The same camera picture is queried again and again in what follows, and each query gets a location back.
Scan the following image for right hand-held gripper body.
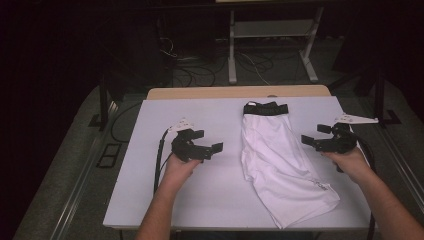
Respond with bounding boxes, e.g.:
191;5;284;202
316;113;379;155

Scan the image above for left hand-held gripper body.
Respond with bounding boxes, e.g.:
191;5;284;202
168;118;213;164

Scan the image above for white shorts with black waistband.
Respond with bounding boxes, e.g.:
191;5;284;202
240;100;341;230

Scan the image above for person's left hand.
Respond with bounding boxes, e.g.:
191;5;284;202
163;154;203;184

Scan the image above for person's right hand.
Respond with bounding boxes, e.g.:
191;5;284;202
321;147;376;186

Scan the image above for white table board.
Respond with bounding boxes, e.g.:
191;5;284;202
103;96;381;232

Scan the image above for black metal stand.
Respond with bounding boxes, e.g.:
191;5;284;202
374;64;403;127
88;74;119;132

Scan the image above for right hand-held gripper black cable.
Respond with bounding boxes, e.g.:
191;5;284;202
336;136;378;240

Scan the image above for metal floor rail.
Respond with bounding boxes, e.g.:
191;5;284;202
49;99;120;240
361;99;424;214

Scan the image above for bundle of black floor cables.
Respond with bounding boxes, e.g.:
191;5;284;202
159;36;218;88

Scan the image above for black floor cable loop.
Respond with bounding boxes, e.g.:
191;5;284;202
110;101;143;144

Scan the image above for black floor socket frame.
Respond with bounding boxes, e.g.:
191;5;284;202
96;143;123;169

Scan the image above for white floor cable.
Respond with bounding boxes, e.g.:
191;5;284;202
238;51;272;86

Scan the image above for white metal desk frame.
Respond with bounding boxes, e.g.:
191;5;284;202
227;5;325;85

